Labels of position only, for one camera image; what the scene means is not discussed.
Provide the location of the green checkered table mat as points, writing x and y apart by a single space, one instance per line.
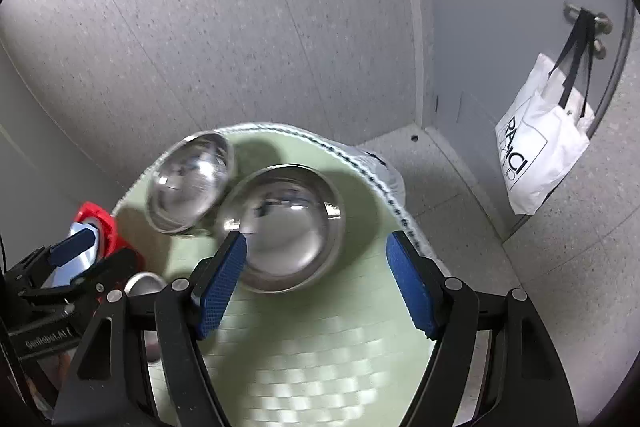
310 347

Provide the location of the large steel bowl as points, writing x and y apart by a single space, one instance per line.
292 232

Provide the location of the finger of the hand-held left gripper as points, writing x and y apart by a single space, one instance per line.
112 269
70 249

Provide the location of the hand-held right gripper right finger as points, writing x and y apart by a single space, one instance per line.
410 287

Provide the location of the medium steel bowl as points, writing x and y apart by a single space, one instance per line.
190 182

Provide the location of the white tote bag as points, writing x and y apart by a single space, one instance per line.
542 142

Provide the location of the grey door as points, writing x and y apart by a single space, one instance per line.
500 32

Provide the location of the small steel bowl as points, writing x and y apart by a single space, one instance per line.
142 284

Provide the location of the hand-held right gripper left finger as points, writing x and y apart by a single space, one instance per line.
222 287

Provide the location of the red plastic object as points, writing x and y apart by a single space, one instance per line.
107 227

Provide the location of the light blue plate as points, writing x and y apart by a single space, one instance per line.
75 268

